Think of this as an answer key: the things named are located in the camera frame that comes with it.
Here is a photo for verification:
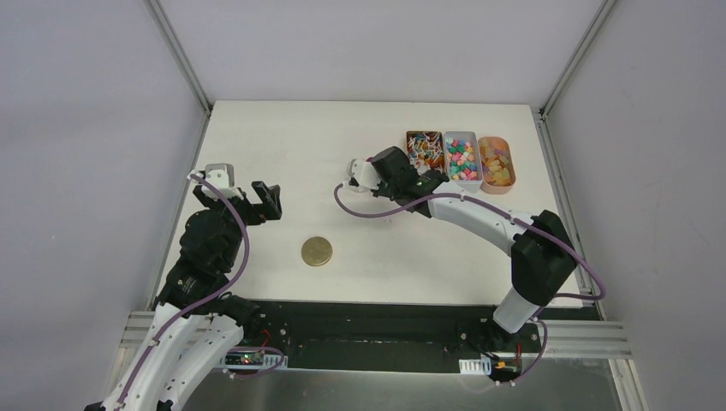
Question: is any gold jar lid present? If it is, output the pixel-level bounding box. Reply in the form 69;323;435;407
301;236;333;267

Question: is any clear plastic jar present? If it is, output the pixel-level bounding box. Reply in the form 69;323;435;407
347;184;370;194

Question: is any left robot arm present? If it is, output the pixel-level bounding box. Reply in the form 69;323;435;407
87;174;283;410

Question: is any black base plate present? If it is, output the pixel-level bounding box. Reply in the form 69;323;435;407
223;300;544;374

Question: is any pink tray of gummies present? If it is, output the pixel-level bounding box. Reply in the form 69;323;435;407
478;136;516;194

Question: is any white tin of candies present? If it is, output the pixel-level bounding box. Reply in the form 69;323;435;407
443;131;484;193

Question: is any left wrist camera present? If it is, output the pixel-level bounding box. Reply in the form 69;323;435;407
187;163;239;200

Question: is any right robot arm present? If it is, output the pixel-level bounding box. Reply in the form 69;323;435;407
348;146;577;351

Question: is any gold tin of lollipops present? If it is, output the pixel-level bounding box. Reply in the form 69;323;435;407
406;131;445;174

